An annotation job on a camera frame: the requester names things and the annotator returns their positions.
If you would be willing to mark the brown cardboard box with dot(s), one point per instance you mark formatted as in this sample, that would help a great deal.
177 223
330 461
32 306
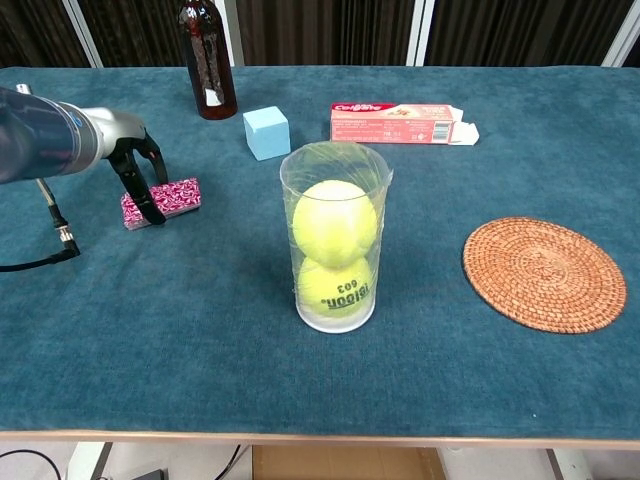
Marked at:
345 465

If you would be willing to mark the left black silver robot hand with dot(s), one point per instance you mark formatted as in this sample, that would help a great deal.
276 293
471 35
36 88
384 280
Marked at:
122 132

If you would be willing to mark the dark brown glass bottle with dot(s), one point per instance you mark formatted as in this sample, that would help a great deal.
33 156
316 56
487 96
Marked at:
210 75

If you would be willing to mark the clear plastic ball tube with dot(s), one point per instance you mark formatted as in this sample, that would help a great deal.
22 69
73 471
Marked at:
332 165

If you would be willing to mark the yellow tennis ball black print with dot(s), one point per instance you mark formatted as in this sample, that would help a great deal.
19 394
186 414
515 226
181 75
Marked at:
335 292

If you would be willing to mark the white table leg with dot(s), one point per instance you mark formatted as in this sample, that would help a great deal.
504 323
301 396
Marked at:
570 467
87 465

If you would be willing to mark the white frame post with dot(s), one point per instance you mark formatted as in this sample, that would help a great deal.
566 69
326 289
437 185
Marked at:
83 30
419 30
620 45
232 40

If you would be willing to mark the light blue foam cube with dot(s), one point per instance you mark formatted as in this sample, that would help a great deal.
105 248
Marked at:
267 135

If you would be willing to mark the dark grey floor box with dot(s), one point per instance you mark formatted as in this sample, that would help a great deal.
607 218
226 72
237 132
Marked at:
150 475

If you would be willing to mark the round woven rattan coaster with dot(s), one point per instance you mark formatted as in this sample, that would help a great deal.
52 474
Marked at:
545 275

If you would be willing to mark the black pleated curtain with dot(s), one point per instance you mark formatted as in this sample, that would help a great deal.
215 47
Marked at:
325 30

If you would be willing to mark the plain yellow tennis ball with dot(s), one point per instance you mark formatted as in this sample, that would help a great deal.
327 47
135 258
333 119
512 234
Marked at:
335 222

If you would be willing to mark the red Colgate toothpaste box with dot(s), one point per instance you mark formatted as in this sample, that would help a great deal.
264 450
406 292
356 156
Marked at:
390 125

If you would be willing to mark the teal velvet table cloth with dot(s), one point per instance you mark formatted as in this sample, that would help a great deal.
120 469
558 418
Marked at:
200 350

